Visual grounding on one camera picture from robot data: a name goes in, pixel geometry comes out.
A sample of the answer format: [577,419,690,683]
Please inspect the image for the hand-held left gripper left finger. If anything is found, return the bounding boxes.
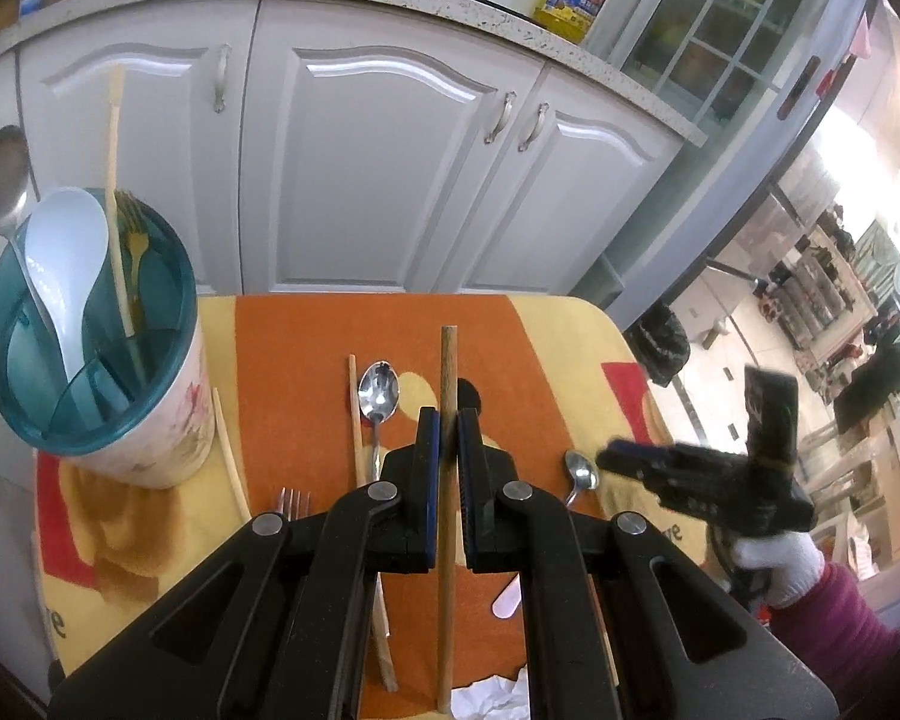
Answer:
[49,405,447,720]

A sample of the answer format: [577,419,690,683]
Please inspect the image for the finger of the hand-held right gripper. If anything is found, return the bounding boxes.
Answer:
[596,441,728,482]
[649,476,728,520]

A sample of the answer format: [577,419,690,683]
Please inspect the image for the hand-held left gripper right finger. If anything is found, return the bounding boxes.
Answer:
[456,406,841,720]

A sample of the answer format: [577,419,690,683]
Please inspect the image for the brown wooden chopstick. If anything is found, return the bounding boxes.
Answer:
[436,325,460,713]

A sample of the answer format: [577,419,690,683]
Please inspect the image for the teal and white utensil holder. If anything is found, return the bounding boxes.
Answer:
[0,186,217,491]

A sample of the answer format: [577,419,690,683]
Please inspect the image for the white plastic spoon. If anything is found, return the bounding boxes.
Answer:
[493,577,524,620]
[24,186,112,383]

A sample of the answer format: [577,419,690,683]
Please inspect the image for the pale chopstick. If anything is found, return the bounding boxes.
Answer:
[105,64,147,383]
[210,388,252,522]

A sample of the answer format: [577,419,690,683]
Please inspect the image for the large metal spoon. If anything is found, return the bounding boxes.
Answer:
[0,124,50,316]

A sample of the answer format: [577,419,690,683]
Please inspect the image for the person's right forearm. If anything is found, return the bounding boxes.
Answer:
[765,562,900,720]

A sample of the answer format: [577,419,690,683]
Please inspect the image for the person's right hand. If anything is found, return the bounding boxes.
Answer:
[731,529,826,608]

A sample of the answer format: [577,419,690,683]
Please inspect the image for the small metal spoon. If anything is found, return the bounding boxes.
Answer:
[562,450,601,507]

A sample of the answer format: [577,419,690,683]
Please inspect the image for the light wooden chopstick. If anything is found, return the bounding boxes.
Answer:
[345,354,400,692]

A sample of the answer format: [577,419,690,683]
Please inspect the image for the black garbage bag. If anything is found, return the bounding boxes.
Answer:
[634,304,691,387]

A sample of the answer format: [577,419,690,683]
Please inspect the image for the dark cloth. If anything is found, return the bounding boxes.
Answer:
[832,345,900,428]

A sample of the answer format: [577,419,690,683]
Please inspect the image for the printed orange yellow cloth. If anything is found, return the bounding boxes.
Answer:
[34,292,728,720]

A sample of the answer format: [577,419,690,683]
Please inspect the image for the crumpled white tissue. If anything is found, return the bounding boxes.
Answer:
[450,667,533,720]

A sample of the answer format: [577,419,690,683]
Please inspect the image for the cluttered storage shelf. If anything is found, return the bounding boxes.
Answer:
[757,187,886,368]

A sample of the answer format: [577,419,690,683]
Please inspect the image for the glass door cabinet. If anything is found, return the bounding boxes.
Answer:
[570,0,878,331]

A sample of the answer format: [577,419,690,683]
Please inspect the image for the metal cabinet handle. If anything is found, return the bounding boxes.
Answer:
[211,43,232,113]
[484,92,517,143]
[517,103,550,152]

